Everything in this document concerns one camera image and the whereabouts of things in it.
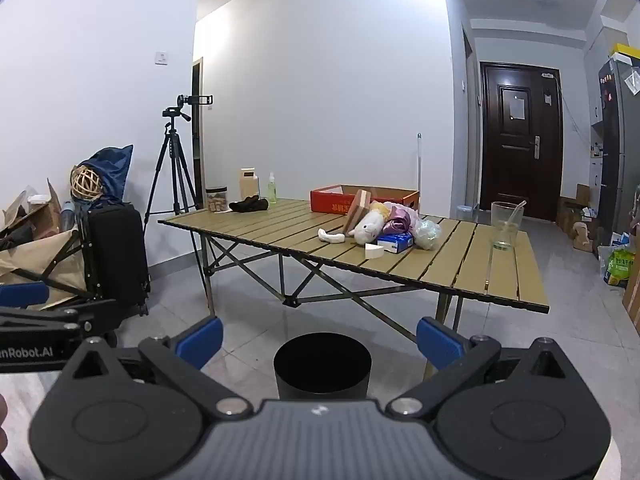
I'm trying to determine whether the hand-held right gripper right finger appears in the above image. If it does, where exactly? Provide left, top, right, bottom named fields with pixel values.
left=387, top=316, right=583, bottom=418

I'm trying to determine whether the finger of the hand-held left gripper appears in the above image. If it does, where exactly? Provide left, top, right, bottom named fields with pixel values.
left=0, top=281, right=117, bottom=347

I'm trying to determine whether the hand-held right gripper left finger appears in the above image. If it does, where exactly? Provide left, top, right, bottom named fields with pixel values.
left=60, top=316, right=251, bottom=417

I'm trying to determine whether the white and yellow plush toy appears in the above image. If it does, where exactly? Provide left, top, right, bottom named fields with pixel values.
left=347, top=201, right=392, bottom=246

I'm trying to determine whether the black round trash bin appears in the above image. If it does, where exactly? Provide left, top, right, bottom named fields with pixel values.
left=273, top=332, right=373, bottom=402

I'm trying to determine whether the brown paper sheet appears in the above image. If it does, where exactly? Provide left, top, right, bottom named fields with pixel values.
left=0, top=230, right=88, bottom=306

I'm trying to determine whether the open cardboard box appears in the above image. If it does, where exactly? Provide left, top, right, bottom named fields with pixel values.
left=0, top=177, right=63, bottom=241

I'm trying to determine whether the folding slatted camping table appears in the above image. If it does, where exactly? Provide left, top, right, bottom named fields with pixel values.
left=157, top=197, right=551, bottom=378

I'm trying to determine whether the black suitcase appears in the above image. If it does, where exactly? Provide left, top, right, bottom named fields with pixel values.
left=80, top=202, right=151, bottom=318

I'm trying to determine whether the blue tissue pack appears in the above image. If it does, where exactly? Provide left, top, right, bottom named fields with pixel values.
left=376, top=232, right=416, bottom=254

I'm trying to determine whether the crumpled clear plastic bag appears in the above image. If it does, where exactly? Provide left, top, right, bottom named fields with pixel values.
left=411, top=217, right=443, bottom=251

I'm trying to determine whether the woven rattan ball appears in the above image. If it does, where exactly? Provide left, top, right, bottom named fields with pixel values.
left=70, top=164, right=105, bottom=202

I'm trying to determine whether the clear glass cup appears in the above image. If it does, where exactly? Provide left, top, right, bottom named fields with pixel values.
left=490, top=201, right=525, bottom=251

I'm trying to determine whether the pink cloth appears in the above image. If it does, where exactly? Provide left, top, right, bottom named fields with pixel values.
left=382, top=203, right=423, bottom=236

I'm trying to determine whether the clear drinking straw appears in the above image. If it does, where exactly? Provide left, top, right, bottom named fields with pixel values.
left=500, top=201, right=527, bottom=233

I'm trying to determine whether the brown cardboard packet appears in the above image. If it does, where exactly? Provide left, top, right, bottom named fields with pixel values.
left=345, top=189, right=373, bottom=233

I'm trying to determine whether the beige plastic bottle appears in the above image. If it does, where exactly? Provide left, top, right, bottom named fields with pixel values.
left=239, top=168, right=261, bottom=201

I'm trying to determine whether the blue fabric bag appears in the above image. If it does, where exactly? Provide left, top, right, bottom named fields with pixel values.
left=77, top=145, right=134, bottom=206

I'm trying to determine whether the red cardboard box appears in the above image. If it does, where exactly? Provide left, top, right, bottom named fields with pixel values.
left=310, top=184, right=421, bottom=213

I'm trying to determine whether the brown paper bag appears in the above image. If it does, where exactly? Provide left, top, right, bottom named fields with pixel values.
left=572, top=222, right=596, bottom=252

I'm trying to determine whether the green printed bag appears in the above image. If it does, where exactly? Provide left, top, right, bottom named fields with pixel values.
left=602, top=247, right=637, bottom=288

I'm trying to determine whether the tall cardboard box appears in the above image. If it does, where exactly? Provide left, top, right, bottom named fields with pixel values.
left=621, top=260, right=640, bottom=336

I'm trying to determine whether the dark brown door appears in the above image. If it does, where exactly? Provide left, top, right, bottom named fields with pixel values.
left=479, top=61, right=565, bottom=223

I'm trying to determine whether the grey refrigerator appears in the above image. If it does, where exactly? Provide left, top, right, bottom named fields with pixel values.
left=597, top=55, right=640, bottom=253

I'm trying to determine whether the yellow and white box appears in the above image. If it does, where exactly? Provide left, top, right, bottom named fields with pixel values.
left=607, top=42, right=640, bottom=63

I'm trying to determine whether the black camera tripod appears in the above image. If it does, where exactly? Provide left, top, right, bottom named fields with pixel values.
left=142, top=106, right=198, bottom=233

